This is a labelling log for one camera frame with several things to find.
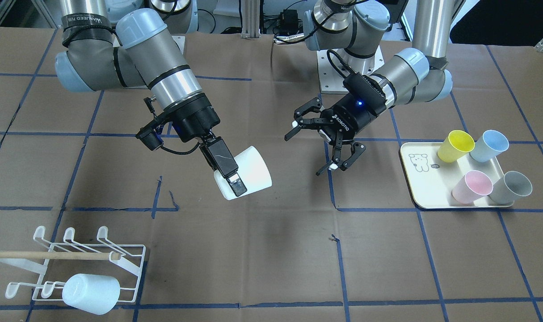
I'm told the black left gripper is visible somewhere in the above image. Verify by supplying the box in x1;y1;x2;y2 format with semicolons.
284;94;377;176

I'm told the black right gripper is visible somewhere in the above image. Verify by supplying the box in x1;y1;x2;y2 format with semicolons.
168;94;247;196

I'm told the white plastic cup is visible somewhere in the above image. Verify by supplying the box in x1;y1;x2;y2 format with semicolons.
214;145;273;200

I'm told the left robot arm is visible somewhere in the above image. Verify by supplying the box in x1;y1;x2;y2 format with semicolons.
284;0;460;175

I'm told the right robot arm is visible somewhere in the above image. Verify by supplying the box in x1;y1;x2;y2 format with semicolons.
55;0;248;196

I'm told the yellow plastic cup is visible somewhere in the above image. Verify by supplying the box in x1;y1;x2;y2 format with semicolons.
437;130;475;163

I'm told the pink plastic cup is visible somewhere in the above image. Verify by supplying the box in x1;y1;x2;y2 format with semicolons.
452;170;493;204

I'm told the light blue plastic cup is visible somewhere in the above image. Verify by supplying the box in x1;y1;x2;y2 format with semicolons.
470;130;509;162

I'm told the grey plastic cup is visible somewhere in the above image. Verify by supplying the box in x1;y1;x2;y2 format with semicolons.
489;171;533;204

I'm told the cream plastic tray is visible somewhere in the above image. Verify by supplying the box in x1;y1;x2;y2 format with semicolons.
400;142;513;209

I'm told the black power adapter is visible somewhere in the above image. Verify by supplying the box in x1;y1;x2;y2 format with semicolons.
277;9;300;35

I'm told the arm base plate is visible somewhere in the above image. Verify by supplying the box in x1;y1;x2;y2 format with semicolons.
316;47;386;95

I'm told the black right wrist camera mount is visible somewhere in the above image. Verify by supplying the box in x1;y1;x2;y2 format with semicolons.
135;97;177;154

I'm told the black braided cable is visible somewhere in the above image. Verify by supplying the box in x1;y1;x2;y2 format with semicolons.
327;49;357;79

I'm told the white wire cup rack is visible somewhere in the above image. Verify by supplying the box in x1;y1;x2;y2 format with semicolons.
0;225;148;304

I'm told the aluminium frame post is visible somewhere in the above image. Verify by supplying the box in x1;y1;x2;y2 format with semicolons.
239;0;263;39

